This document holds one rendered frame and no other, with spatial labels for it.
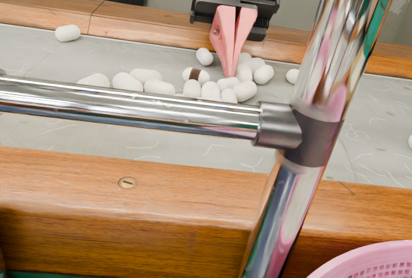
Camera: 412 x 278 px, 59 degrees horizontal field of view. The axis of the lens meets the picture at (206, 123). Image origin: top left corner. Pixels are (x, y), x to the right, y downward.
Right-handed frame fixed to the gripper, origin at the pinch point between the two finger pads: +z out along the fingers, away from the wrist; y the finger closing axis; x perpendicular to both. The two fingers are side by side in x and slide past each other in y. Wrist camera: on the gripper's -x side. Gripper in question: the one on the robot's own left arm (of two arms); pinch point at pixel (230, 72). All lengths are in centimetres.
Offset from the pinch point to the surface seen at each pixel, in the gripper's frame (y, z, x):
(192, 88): -4.5, 4.3, -3.7
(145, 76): -9.4, 2.9, -2.4
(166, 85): -7.2, 4.3, -3.9
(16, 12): -28.6, -9.6, 8.7
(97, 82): -13.7, 5.2, -4.8
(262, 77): 4.1, -0.3, 1.0
